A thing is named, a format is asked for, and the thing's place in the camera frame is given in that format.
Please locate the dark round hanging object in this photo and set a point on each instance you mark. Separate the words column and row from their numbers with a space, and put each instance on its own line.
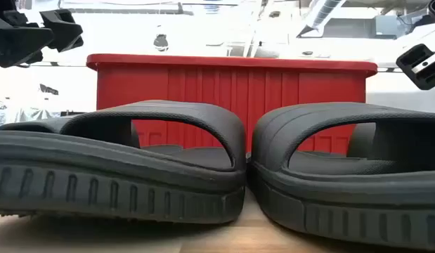
column 161, row 42

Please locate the red plastic bin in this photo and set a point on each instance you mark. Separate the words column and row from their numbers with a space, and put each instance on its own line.
column 220, row 81

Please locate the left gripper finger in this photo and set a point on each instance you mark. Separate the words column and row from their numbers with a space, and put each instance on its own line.
column 66, row 31
column 17, row 42

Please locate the black rubber slide sandal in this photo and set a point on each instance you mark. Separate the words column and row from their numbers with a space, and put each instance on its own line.
column 97, row 182
column 343, row 211

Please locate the grey ventilation duct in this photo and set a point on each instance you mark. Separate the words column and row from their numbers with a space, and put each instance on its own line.
column 322, row 14

